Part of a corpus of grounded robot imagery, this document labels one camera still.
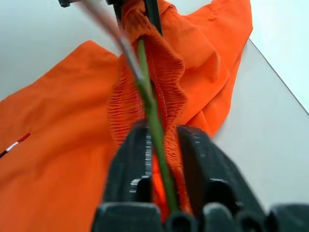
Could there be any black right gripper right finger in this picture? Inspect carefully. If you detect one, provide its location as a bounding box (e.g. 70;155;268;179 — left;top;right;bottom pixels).
178;125;264;211

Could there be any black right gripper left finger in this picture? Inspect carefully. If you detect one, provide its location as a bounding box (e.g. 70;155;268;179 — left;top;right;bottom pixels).
100;119;153;204

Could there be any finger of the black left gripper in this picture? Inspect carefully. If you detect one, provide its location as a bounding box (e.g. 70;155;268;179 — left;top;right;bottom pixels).
144;0;164;37
112;0;126;25

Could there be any green hanger with metal hook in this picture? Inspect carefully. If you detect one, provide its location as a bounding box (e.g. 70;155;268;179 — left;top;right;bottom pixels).
77;0;181;215

